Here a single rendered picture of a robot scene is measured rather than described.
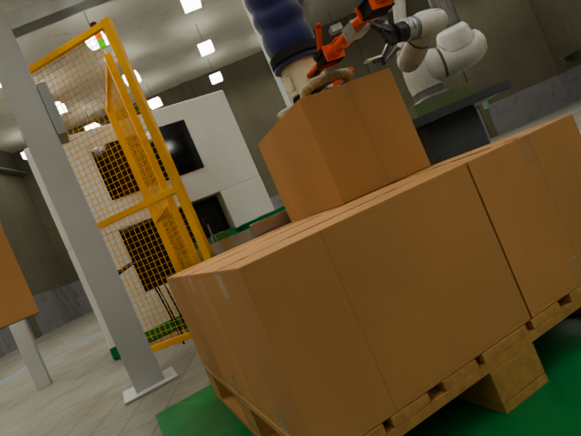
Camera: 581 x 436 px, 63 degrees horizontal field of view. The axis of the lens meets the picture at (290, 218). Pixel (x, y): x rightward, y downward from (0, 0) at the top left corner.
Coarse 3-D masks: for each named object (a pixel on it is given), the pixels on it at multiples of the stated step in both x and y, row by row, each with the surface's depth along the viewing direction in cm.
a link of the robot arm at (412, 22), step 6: (408, 18) 184; (414, 18) 184; (408, 24) 183; (414, 24) 183; (420, 24) 184; (408, 30) 184; (414, 30) 183; (420, 30) 185; (408, 36) 185; (414, 36) 185
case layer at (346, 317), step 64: (576, 128) 125; (384, 192) 131; (448, 192) 107; (512, 192) 114; (576, 192) 122; (256, 256) 96; (320, 256) 93; (384, 256) 99; (448, 256) 104; (512, 256) 111; (576, 256) 118; (192, 320) 174; (256, 320) 90; (320, 320) 92; (384, 320) 97; (448, 320) 102; (512, 320) 108; (256, 384) 114; (320, 384) 90; (384, 384) 95
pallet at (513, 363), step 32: (576, 288) 117; (544, 320) 112; (512, 352) 107; (224, 384) 163; (448, 384) 100; (480, 384) 109; (512, 384) 106; (544, 384) 109; (256, 416) 137; (416, 416) 96
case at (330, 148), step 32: (320, 96) 167; (352, 96) 171; (384, 96) 175; (288, 128) 182; (320, 128) 166; (352, 128) 170; (384, 128) 174; (288, 160) 195; (320, 160) 168; (352, 160) 168; (384, 160) 172; (416, 160) 176; (288, 192) 210; (320, 192) 179; (352, 192) 167
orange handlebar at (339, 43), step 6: (378, 0) 138; (384, 0) 139; (354, 24) 151; (342, 36) 159; (336, 42) 164; (342, 42) 168; (348, 42) 165; (330, 48) 169; (336, 48) 166; (342, 48) 171; (330, 54) 172; (312, 72) 187; (318, 72) 191; (336, 84) 227
